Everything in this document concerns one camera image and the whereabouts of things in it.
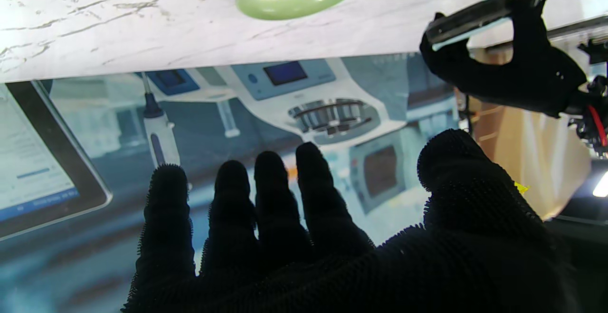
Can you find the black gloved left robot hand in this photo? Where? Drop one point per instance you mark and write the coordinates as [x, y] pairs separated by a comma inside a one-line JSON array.
[[532, 75]]

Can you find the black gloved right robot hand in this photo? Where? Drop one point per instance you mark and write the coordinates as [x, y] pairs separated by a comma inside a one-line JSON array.
[[427, 275]]

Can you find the dark transparent pill box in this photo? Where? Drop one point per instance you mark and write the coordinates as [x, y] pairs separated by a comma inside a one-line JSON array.
[[470, 16]]

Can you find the printed laboratory backdrop poster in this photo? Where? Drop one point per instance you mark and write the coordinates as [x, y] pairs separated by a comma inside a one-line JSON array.
[[237, 113]]

